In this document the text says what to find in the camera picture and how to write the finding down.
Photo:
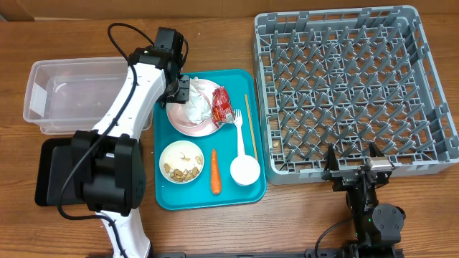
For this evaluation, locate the red snack wrapper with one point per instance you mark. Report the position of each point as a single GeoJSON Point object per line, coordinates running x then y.
{"type": "Point", "coordinates": [221, 111]}

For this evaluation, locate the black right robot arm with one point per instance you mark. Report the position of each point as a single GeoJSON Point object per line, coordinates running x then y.
{"type": "Point", "coordinates": [378, 226]}

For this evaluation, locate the teal plastic tray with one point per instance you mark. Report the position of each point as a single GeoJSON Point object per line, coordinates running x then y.
{"type": "Point", "coordinates": [197, 194]}

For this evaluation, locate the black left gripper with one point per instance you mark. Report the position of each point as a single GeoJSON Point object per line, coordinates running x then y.
{"type": "Point", "coordinates": [183, 97]}

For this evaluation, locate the large pink plate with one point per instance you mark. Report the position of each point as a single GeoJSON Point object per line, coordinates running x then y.
{"type": "Point", "coordinates": [180, 121]}

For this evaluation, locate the white plastic fork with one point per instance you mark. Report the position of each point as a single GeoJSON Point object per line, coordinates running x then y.
{"type": "Point", "coordinates": [238, 124]}

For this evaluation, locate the white tissue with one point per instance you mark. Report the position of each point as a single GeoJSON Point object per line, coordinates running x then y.
{"type": "Point", "coordinates": [197, 108]}

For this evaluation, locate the grey dishwasher rack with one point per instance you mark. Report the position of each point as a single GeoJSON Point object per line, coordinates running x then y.
{"type": "Point", "coordinates": [345, 78]}

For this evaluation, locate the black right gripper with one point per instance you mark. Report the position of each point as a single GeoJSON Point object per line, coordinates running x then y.
{"type": "Point", "coordinates": [348, 178]}

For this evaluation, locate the clear plastic bin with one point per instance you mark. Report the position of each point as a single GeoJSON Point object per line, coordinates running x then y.
{"type": "Point", "coordinates": [66, 95]}

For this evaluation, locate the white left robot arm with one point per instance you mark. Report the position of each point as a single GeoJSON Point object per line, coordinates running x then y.
{"type": "Point", "coordinates": [167, 52]}

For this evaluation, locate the orange carrot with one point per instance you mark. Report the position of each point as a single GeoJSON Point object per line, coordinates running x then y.
{"type": "Point", "coordinates": [215, 180]}

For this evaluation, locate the white bowl with peanuts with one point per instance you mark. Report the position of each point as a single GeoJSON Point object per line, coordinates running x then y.
{"type": "Point", "coordinates": [181, 162]}

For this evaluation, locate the white cup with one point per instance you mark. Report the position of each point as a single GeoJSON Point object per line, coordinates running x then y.
{"type": "Point", "coordinates": [245, 170]}

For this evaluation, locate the wooden chopstick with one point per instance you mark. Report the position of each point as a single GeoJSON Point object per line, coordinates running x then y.
{"type": "Point", "coordinates": [251, 126]}

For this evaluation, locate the black tray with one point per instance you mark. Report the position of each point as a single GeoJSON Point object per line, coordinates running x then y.
{"type": "Point", "coordinates": [54, 172]}

